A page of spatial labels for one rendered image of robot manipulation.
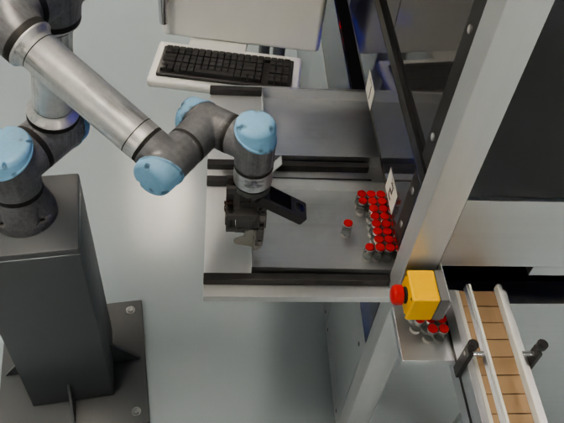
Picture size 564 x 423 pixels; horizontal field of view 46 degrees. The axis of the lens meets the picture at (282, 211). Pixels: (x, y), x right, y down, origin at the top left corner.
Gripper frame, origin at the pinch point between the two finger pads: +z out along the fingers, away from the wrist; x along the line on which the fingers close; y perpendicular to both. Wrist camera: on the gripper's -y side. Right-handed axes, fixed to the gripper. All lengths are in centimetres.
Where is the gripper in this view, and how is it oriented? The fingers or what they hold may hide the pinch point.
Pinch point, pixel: (258, 244)
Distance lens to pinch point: 144.0
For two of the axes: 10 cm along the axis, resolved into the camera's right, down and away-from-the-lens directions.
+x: 0.5, 7.6, -6.5
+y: -10.0, -0.1, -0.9
